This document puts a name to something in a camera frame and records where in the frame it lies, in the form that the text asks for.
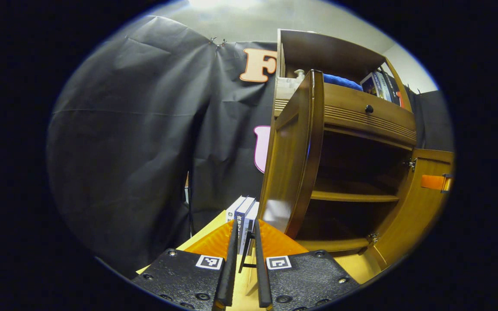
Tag dark blue standing book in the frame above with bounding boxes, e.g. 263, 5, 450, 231
234, 197, 256, 255

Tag wooden inner shelf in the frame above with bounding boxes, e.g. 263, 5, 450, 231
310, 190, 400, 203

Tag wooden ribbed drawer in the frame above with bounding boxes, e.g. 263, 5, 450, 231
274, 82, 417, 147

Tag wooden double-door shoe cabinet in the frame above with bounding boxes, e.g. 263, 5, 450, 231
273, 29, 455, 270

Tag wooden shoe cabinet door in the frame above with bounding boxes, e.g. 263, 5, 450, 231
257, 69, 325, 239
372, 148, 455, 270

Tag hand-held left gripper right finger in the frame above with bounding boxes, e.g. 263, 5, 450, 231
253, 219, 360, 311

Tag ceiling light panel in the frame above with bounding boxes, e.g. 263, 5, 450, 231
188, 0, 260, 10

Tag black spine book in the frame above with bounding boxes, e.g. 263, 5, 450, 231
381, 70, 402, 106

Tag black door handle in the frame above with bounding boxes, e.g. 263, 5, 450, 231
238, 232, 258, 273

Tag light blue spine book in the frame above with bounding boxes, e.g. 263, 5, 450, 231
372, 71, 392, 102

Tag black backdrop cloth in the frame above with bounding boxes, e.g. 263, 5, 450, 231
405, 86, 455, 152
47, 16, 281, 277

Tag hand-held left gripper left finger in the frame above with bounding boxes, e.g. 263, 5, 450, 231
131, 219, 238, 311

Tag blue folded towel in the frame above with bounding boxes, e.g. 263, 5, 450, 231
322, 73, 363, 92

